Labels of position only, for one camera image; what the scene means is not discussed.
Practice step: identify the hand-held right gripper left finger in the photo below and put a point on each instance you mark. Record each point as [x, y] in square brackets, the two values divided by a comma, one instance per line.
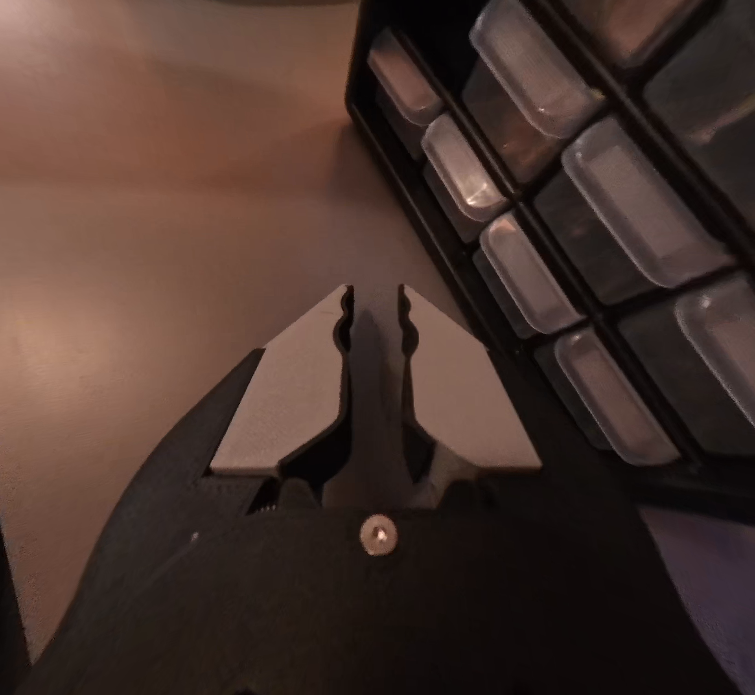
[283, 406]

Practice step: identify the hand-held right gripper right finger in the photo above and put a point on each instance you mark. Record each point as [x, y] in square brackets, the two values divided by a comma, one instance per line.
[466, 406]

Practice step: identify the bank of clear drawers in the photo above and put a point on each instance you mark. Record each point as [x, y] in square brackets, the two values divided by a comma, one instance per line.
[619, 205]

